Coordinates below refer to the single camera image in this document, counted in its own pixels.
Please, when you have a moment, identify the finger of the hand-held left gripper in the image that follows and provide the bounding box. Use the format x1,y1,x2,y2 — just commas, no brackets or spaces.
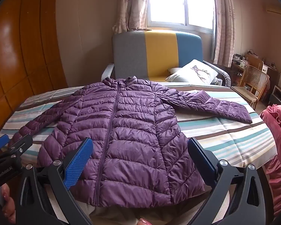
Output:
0,134,10,153
7,134,34,163

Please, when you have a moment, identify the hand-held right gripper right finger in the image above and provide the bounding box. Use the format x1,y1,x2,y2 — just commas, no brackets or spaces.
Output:
187,138,266,225

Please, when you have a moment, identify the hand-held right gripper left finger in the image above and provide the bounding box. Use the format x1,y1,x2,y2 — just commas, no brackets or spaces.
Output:
16,137,94,225

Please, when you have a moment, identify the purple quilted down jacket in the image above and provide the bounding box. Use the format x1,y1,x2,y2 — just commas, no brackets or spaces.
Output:
8,76,253,208

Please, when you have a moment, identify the person's left hand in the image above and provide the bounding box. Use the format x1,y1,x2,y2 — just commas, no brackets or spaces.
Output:
1,183,17,224

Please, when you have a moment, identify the bed with striped sheet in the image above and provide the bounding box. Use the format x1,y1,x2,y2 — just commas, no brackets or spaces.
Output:
0,84,278,225

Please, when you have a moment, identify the pink ruffled blanket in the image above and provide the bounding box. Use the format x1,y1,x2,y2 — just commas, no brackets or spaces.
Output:
259,102,281,219

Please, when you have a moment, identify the white deer print pillow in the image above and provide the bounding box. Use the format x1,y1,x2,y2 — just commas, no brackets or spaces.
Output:
166,59,219,85

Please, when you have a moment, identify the wooden wardrobe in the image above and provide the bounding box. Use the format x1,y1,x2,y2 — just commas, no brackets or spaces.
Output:
0,0,69,146

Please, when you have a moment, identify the rattan chair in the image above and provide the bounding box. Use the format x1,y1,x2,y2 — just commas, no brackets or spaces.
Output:
231,64,270,110

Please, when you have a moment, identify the cluttered wooden desk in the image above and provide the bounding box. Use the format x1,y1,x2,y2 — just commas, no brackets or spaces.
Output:
232,50,280,88

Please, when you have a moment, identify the grey yellow blue sofa chair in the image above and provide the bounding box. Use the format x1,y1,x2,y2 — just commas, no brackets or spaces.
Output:
101,29,231,87

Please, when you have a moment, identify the beige patterned curtain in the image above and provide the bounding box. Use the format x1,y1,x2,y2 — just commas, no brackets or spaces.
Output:
112,0,152,34
210,0,236,69

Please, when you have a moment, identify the window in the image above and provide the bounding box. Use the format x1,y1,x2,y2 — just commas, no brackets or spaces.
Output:
146,0,214,30

